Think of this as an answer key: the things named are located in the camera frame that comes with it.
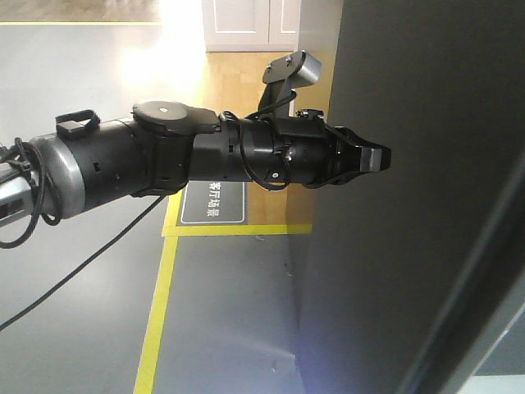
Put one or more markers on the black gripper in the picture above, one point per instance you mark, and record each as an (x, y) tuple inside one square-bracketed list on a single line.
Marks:
[(318, 154)]

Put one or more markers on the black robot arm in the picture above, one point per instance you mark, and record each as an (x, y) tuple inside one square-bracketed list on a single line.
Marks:
[(87, 162)]

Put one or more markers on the dark floor sign sticker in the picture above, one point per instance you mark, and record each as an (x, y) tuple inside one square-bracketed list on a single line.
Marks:
[(213, 203)]

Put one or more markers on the white panelled cabinet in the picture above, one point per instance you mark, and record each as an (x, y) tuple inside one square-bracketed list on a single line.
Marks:
[(251, 25)]

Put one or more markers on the yellow floor tape line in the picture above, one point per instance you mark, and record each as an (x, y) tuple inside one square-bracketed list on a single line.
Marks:
[(171, 233)]

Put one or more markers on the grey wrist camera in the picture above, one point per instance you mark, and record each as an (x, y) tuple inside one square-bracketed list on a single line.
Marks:
[(300, 68)]

